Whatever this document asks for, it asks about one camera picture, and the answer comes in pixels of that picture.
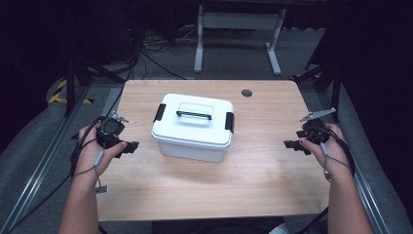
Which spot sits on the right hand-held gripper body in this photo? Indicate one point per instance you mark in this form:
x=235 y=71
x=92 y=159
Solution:
x=315 y=131

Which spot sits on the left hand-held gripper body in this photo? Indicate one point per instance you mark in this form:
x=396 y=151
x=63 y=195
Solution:
x=110 y=130

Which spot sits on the white lidded storage box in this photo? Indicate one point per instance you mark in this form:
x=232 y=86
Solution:
x=191 y=131

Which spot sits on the person's right hand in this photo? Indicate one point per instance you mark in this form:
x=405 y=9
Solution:
x=334 y=156

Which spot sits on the person's left hand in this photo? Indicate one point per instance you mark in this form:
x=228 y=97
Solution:
x=89 y=156

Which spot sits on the black tripod stand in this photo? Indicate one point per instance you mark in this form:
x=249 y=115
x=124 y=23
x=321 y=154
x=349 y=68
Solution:
x=69 y=87
x=336 y=87

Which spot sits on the yellow and black floor tape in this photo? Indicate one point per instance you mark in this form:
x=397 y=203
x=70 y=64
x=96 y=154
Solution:
x=58 y=96

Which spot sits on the round grey table grommet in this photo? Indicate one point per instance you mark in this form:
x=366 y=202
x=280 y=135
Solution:
x=246 y=93

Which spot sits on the person's dark clothing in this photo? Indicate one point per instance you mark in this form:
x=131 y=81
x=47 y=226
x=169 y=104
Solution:
x=211 y=227

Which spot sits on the aluminium floor rail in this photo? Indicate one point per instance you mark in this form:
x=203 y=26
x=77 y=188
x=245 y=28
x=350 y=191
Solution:
x=39 y=162
x=370 y=198

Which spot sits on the grey metal desk frame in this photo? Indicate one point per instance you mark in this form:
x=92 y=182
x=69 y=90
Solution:
x=240 y=21

